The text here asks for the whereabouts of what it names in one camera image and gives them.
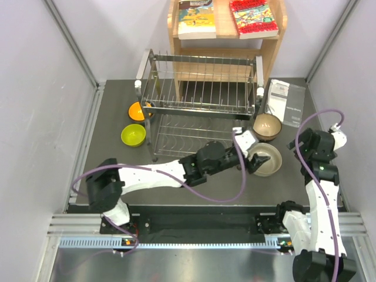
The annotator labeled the purple cable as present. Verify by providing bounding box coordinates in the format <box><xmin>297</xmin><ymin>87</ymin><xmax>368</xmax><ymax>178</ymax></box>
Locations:
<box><xmin>294</xmin><ymin>109</ymin><xmax>345</xmax><ymax>282</ymax></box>
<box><xmin>71</xmin><ymin>132</ymin><xmax>247</xmax><ymax>253</ymax></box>

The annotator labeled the yellow cover book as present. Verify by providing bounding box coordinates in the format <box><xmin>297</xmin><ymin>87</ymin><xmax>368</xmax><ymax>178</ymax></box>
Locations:
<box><xmin>178</xmin><ymin>1</ymin><xmax>216</xmax><ymax>40</ymax></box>

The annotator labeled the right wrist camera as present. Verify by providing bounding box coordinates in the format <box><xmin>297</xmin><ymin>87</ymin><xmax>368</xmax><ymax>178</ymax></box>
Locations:
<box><xmin>328</xmin><ymin>123</ymin><xmax>347</xmax><ymax>151</ymax></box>

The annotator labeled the small teal blue bowl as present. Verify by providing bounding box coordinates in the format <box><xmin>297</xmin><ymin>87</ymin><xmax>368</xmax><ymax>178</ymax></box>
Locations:
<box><xmin>258</xmin><ymin>135</ymin><xmax>278</xmax><ymax>142</ymax></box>

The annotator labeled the lime green bowl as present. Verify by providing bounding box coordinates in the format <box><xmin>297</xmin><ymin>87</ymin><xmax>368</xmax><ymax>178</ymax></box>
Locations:
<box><xmin>120</xmin><ymin>123</ymin><xmax>146</xmax><ymax>147</ymax></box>

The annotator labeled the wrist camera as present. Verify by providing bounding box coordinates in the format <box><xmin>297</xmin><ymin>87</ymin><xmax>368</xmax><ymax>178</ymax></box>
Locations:
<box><xmin>232</xmin><ymin>127</ymin><xmax>259</xmax><ymax>158</ymax></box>
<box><xmin>328</xmin><ymin>123</ymin><xmax>347</xmax><ymax>151</ymax></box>

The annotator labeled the cream ceramic bowl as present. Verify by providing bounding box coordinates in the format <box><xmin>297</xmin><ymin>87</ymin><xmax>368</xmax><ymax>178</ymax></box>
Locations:
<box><xmin>249</xmin><ymin>143</ymin><xmax>283</xmax><ymax>177</ymax></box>

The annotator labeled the grey booklet in plastic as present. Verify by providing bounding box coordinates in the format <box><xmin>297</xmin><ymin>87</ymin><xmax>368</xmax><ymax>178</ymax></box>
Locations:
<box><xmin>265</xmin><ymin>79</ymin><xmax>306</xmax><ymax>127</ymax></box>

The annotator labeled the orange bowl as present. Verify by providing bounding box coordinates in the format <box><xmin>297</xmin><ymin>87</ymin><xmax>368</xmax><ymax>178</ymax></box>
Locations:
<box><xmin>128</xmin><ymin>102</ymin><xmax>145</xmax><ymax>122</ymax></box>

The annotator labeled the red cover book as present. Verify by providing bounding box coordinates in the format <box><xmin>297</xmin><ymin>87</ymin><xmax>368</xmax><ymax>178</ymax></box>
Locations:
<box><xmin>229</xmin><ymin>1</ymin><xmax>278</xmax><ymax>39</ymax></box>

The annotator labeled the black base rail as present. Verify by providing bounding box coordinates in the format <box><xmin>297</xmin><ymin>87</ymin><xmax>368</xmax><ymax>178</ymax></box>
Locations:
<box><xmin>99</xmin><ymin>205</ymin><xmax>294</xmax><ymax>244</ymax></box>

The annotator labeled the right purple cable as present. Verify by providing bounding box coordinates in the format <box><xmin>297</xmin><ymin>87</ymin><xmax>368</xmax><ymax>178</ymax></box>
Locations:
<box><xmin>294</xmin><ymin>109</ymin><xmax>345</xmax><ymax>282</ymax></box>

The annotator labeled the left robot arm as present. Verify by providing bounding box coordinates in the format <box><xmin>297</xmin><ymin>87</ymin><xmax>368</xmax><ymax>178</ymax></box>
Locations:
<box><xmin>84</xmin><ymin>141</ymin><xmax>270</xmax><ymax>233</ymax></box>

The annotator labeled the steel two-tier dish rack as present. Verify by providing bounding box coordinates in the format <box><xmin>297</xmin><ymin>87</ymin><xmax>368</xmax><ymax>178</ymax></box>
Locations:
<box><xmin>135</xmin><ymin>49</ymin><xmax>264</xmax><ymax>161</ymax></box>

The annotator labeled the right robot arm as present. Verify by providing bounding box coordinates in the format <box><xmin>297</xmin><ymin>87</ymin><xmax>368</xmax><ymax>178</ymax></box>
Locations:
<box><xmin>274</xmin><ymin>128</ymin><xmax>357</xmax><ymax>281</ymax></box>

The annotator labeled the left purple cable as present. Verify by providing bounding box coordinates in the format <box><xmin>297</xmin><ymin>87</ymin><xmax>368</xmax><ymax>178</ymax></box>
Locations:
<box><xmin>71</xmin><ymin>132</ymin><xmax>247</xmax><ymax>253</ymax></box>

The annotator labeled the pink speckled bowl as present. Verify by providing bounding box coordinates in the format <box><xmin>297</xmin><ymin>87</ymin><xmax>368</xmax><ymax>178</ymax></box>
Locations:
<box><xmin>253</xmin><ymin>113</ymin><xmax>282</xmax><ymax>137</ymax></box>

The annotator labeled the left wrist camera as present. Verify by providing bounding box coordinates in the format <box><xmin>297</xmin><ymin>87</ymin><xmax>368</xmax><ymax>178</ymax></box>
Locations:
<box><xmin>232</xmin><ymin>127</ymin><xmax>259</xmax><ymax>158</ymax></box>

